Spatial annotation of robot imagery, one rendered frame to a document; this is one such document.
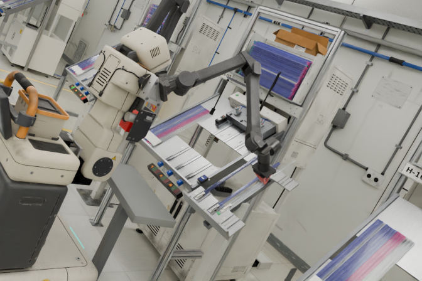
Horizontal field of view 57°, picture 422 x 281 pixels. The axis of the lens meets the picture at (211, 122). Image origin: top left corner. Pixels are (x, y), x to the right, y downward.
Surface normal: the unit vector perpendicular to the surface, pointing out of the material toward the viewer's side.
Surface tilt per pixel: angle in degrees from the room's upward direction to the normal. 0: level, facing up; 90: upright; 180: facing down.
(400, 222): 44
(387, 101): 90
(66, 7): 90
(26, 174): 90
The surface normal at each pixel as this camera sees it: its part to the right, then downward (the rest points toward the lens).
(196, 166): -0.13, -0.81
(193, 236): -0.68, -0.22
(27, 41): 0.59, 0.40
